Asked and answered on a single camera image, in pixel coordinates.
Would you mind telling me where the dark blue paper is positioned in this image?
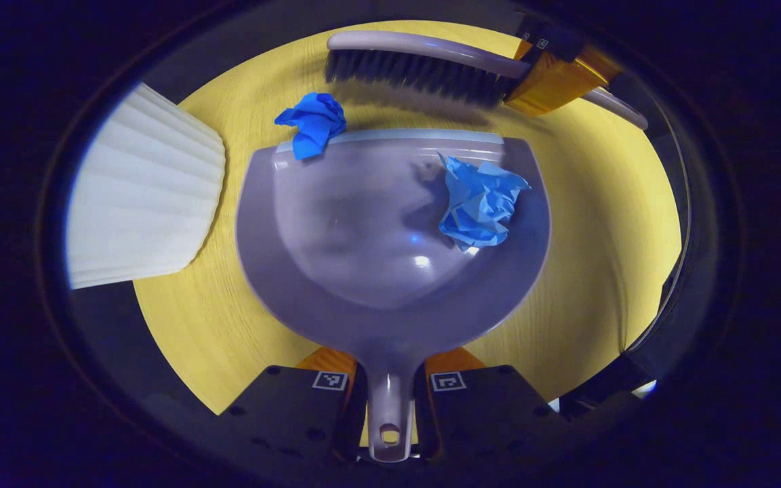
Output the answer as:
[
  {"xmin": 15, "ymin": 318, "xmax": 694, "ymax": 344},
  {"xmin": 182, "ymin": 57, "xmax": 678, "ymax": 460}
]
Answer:
[{"xmin": 274, "ymin": 92, "xmax": 348, "ymax": 161}]

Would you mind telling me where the white ribbed garbage bin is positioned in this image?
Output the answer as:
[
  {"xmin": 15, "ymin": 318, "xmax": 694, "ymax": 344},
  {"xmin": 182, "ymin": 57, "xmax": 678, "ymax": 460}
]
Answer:
[{"xmin": 65, "ymin": 83, "xmax": 227, "ymax": 291}]

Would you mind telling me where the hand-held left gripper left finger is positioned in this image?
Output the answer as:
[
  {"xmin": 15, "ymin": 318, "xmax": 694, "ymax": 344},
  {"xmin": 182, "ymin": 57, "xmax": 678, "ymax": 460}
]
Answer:
[{"xmin": 218, "ymin": 347, "xmax": 369, "ymax": 467}]

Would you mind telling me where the small lilac broom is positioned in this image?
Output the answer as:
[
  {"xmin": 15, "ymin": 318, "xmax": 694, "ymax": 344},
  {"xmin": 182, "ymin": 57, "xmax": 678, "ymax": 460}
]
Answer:
[{"xmin": 325, "ymin": 30, "xmax": 649, "ymax": 131}]

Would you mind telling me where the lilac plastic dustpan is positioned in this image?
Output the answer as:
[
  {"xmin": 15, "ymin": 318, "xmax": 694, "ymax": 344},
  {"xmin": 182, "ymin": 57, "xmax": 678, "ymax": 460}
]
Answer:
[{"xmin": 236, "ymin": 129, "xmax": 553, "ymax": 464}]

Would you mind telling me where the light blue paper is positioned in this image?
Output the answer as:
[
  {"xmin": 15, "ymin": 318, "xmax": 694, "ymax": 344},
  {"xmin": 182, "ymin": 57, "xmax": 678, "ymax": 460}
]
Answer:
[{"xmin": 437, "ymin": 153, "xmax": 531, "ymax": 252}]

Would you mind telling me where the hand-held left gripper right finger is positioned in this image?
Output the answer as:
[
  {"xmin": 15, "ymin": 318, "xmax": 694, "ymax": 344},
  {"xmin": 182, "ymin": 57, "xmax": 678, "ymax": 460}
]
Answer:
[{"xmin": 414, "ymin": 347, "xmax": 567, "ymax": 465}]

